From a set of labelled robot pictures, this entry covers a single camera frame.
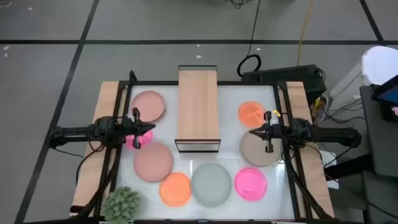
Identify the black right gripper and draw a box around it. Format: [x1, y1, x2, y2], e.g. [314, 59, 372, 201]
[248, 111, 293, 153]

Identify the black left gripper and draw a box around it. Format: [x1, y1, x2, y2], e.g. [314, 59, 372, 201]
[123, 107, 156, 149]

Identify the small magenta bowl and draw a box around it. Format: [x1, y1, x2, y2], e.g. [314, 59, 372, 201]
[125, 129, 154, 150]

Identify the beige matte plate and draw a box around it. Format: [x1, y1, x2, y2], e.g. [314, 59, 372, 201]
[240, 129, 282, 167]

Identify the orange translucent plate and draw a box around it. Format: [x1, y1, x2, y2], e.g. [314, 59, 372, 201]
[238, 101, 267, 128]
[159, 172, 192, 208]

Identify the small pink matte plate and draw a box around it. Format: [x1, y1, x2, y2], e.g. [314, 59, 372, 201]
[130, 90, 167, 123]

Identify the large pink matte plate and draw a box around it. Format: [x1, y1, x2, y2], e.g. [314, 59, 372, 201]
[133, 142, 174, 183]

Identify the magenta translucent plate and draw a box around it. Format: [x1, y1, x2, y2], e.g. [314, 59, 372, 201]
[234, 167, 269, 202]

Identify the grey-green matte plate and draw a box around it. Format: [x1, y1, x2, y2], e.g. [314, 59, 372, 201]
[190, 162, 233, 208]

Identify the black computer case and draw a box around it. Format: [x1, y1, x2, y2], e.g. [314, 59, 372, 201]
[241, 64, 327, 105]

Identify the white paper sheet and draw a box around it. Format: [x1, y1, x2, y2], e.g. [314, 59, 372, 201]
[319, 149, 340, 190]

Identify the green artificial plant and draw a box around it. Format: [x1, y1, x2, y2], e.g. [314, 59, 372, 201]
[101, 185, 141, 224]

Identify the grey cabinet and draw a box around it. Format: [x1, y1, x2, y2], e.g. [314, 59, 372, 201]
[359, 84, 398, 178]

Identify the black tablet screen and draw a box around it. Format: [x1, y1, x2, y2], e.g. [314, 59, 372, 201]
[371, 74, 398, 123]

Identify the white bin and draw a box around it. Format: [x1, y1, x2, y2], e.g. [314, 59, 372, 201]
[360, 45, 398, 86]

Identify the wooden shelf with black frame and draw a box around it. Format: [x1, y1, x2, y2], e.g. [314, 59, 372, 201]
[174, 64, 221, 153]

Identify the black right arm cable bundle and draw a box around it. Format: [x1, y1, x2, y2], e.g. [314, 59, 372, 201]
[284, 149, 333, 220]

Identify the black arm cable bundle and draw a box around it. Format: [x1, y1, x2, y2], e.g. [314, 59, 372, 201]
[73, 146, 123, 218]
[284, 149, 333, 220]

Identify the black hanging cable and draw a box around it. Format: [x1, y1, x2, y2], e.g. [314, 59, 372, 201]
[236, 0, 262, 78]

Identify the black left arm cable bundle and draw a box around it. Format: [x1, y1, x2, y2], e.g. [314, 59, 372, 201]
[73, 146, 123, 218]

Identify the yellow hanging cable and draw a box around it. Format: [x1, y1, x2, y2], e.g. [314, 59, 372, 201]
[297, 0, 315, 67]

